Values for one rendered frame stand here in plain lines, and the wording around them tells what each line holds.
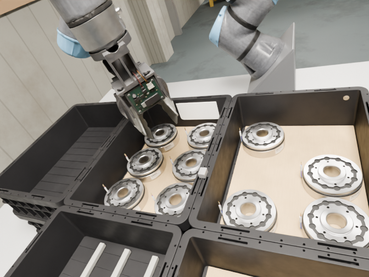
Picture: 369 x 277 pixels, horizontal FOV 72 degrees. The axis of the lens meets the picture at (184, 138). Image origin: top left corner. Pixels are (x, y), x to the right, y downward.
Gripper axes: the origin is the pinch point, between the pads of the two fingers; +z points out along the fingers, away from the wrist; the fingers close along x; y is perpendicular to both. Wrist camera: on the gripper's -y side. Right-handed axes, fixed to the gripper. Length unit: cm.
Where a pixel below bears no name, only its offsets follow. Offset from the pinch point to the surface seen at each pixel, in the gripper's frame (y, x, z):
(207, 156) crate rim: 7.9, 4.4, 7.8
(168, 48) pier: -307, 76, 96
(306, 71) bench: -33, 66, 39
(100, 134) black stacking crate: -39.5, -19.3, 14.3
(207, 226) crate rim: 22.1, -3.1, 6.8
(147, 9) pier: -294, 71, 38
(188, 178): 4.1, -1.5, 13.8
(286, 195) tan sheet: 18.6, 13.4, 19.2
